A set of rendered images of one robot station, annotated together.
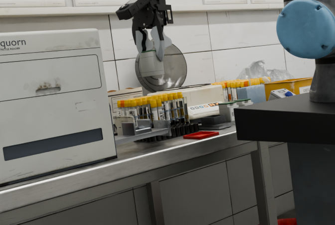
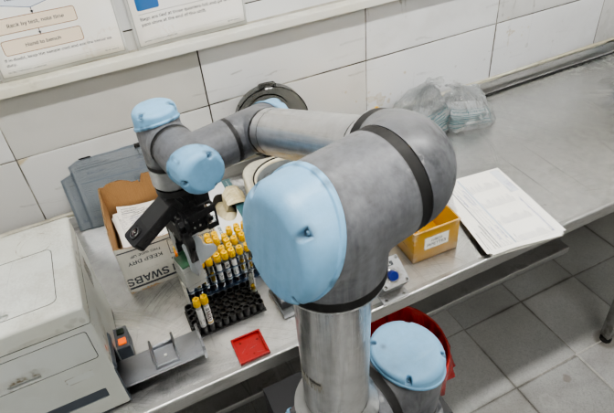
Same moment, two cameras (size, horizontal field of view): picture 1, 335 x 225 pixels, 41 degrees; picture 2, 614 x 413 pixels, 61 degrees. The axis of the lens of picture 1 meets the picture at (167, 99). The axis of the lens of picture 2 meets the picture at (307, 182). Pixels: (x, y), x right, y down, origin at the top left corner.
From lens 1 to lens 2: 1.05 m
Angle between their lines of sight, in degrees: 37
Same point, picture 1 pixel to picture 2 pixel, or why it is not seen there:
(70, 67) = (48, 354)
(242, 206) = not seen: hidden behind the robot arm
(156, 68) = (193, 283)
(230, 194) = not seen: hidden behind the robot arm
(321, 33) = not seen: outside the picture
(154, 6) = (184, 218)
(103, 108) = (104, 372)
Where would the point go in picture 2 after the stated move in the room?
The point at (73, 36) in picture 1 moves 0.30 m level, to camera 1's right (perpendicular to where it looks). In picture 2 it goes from (45, 326) to (214, 348)
